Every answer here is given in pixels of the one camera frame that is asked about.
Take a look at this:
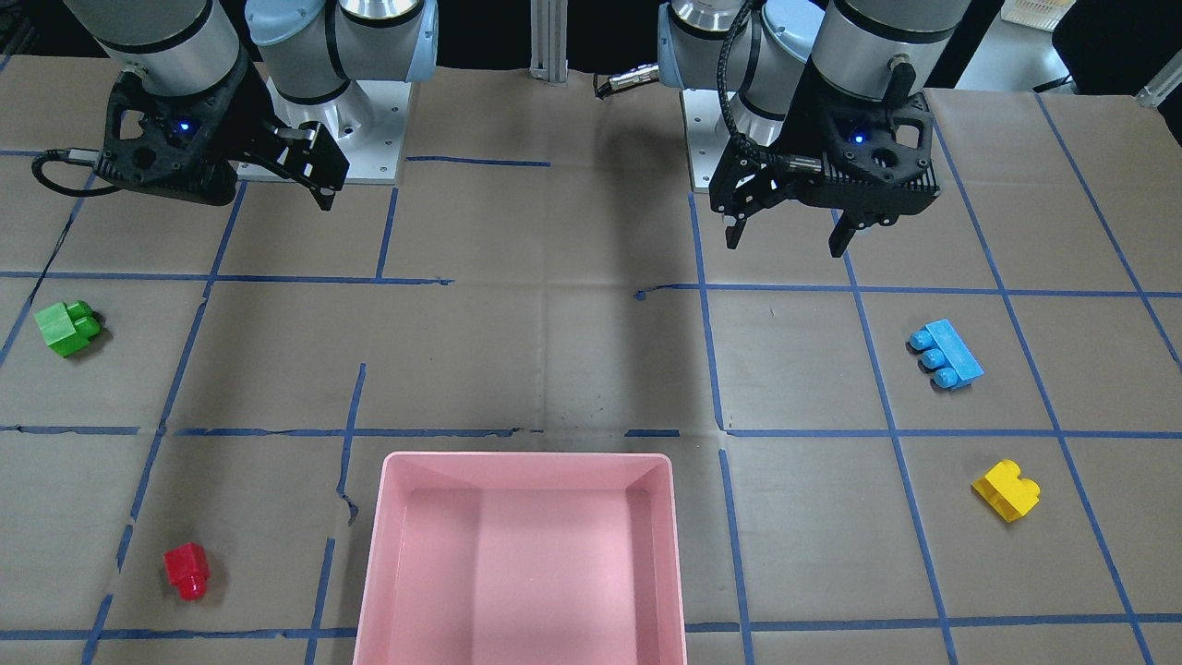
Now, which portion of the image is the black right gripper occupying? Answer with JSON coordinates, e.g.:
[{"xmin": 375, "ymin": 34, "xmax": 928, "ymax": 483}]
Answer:
[{"xmin": 95, "ymin": 47, "xmax": 350, "ymax": 211}]

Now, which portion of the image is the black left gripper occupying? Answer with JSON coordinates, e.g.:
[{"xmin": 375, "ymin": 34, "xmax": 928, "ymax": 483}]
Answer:
[{"xmin": 709, "ymin": 60, "xmax": 941, "ymax": 257}]

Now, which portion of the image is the blue toy block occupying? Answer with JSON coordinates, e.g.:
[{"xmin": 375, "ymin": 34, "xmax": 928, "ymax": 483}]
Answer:
[{"xmin": 907, "ymin": 319, "xmax": 986, "ymax": 391}]

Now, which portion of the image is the green toy block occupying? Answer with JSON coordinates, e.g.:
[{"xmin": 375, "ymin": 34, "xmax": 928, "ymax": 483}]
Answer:
[{"xmin": 34, "ymin": 300, "xmax": 102, "ymax": 357}]

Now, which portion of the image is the yellow toy block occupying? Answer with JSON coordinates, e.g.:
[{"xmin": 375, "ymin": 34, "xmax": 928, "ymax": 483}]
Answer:
[{"xmin": 970, "ymin": 459, "xmax": 1043, "ymax": 523}]

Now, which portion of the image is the red toy block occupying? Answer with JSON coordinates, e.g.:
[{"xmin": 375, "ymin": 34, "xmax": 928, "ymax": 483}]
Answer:
[{"xmin": 163, "ymin": 540, "xmax": 212, "ymax": 601}]

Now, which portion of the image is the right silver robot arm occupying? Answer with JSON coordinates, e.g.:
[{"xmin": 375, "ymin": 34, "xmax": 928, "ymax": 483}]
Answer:
[{"xmin": 32, "ymin": 1, "xmax": 439, "ymax": 211}]

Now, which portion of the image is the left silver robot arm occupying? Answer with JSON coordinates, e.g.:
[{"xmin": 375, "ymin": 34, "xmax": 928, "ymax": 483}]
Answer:
[{"xmin": 656, "ymin": 1, "xmax": 970, "ymax": 257}]

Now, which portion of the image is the pink plastic box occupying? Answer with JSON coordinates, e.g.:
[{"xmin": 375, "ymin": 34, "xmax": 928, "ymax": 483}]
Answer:
[{"xmin": 352, "ymin": 452, "xmax": 687, "ymax": 664}]

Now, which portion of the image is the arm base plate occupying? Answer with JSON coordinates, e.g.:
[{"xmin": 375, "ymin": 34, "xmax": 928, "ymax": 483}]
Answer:
[
  {"xmin": 266, "ymin": 80, "xmax": 416, "ymax": 185},
  {"xmin": 680, "ymin": 89, "xmax": 728, "ymax": 194}
]

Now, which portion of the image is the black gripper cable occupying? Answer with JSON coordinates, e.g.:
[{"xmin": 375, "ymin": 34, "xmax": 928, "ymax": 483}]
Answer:
[{"xmin": 31, "ymin": 148, "xmax": 116, "ymax": 198}]

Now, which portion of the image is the aluminium frame post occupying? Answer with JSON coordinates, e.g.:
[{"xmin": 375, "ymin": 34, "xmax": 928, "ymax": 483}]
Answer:
[{"xmin": 528, "ymin": 0, "xmax": 569, "ymax": 87}]

